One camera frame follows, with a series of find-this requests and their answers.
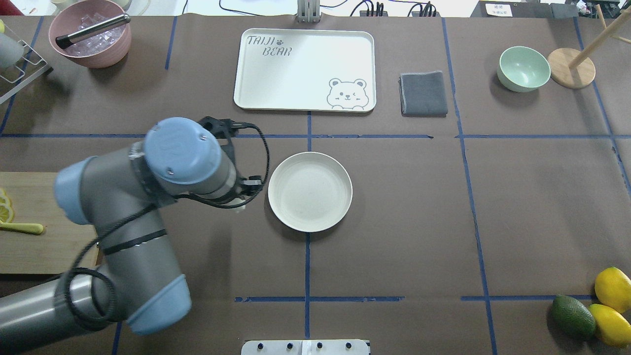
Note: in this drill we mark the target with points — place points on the yellow-green plastic knife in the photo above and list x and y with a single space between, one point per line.
34 229

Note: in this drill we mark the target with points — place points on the light blue cup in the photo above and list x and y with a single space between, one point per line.
11 51

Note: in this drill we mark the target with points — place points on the steel ice tongs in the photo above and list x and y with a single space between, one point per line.
65 41

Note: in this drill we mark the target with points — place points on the white round plate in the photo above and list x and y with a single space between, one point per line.
310 191

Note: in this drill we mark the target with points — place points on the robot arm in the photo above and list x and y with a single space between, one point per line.
129 271

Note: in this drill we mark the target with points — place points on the green avocado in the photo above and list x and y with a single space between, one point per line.
573 317

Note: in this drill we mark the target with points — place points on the wire cup rack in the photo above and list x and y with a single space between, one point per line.
28 31

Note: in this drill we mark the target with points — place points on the yellow lemon upper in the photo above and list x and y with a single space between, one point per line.
613 289

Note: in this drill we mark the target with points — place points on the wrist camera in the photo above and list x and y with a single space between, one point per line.
221 128

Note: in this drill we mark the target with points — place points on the metal camera pole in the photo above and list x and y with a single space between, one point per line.
308 11

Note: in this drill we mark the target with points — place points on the green bowl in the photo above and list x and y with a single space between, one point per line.
522 69

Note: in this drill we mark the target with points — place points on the yellow lemon lower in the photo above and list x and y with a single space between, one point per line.
611 328

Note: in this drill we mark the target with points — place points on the wooden mug tree stand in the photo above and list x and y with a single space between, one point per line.
572 68

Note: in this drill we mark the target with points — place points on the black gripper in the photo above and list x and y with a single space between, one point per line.
253 181

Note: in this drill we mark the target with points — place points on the white bear serving tray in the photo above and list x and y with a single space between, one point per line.
306 70

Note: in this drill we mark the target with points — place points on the grey folded cloth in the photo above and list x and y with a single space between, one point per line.
423 94

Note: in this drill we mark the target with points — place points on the yellow lemon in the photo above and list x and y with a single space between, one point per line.
611 328
613 289

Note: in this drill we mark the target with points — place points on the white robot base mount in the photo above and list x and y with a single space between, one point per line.
307 347

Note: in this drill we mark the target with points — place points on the pink bowl with ice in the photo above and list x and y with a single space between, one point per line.
69 20

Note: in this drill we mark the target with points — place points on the bamboo cutting board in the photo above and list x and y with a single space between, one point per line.
33 201

